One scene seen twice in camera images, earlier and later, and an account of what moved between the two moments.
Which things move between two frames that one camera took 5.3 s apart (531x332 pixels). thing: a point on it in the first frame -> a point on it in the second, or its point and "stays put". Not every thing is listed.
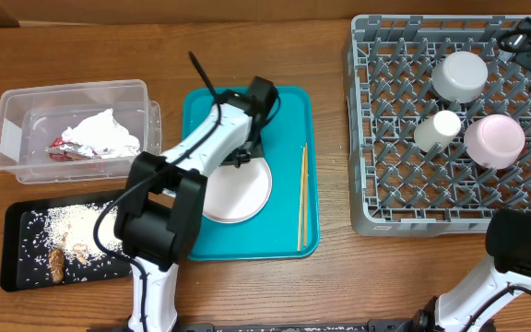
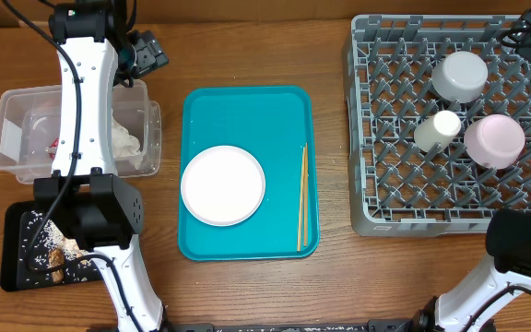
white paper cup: x=442 y=129 stays put
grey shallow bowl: x=460 y=77 stays put
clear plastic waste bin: x=75 y=131 stays put
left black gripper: x=256 y=150 -> x=150 y=53
